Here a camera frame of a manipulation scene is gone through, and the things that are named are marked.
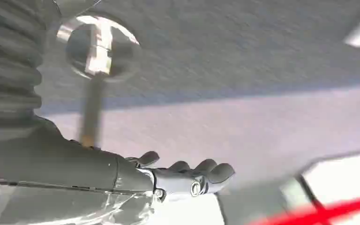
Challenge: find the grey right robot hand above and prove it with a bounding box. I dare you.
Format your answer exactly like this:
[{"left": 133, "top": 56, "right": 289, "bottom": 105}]
[{"left": 0, "top": 116, "right": 236, "bottom": 202}]

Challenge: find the ribbed grey right arm sleeve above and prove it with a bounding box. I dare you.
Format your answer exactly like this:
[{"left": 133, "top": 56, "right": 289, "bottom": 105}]
[{"left": 0, "top": 0, "right": 61, "bottom": 128}]

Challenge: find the round chrome base with pole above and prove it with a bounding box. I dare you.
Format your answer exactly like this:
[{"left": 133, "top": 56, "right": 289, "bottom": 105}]
[{"left": 55, "top": 14, "right": 142, "bottom": 149}]

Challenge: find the red strip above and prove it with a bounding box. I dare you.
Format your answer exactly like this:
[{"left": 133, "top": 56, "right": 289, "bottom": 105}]
[{"left": 250, "top": 194, "right": 360, "bottom": 225}]

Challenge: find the white panel with dark frame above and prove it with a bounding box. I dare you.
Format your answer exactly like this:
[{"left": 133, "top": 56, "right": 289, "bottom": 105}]
[{"left": 217, "top": 150, "right": 360, "bottom": 225}]

